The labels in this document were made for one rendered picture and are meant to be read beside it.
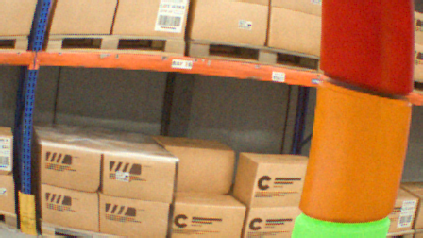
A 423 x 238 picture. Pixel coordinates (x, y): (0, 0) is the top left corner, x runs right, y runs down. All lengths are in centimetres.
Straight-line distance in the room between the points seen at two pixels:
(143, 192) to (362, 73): 786
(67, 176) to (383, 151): 771
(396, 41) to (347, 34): 2
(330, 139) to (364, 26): 5
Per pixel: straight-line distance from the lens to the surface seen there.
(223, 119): 974
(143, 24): 810
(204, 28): 823
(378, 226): 41
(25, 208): 803
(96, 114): 945
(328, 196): 40
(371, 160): 40
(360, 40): 39
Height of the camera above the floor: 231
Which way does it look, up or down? 8 degrees down
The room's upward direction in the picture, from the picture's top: 7 degrees clockwise
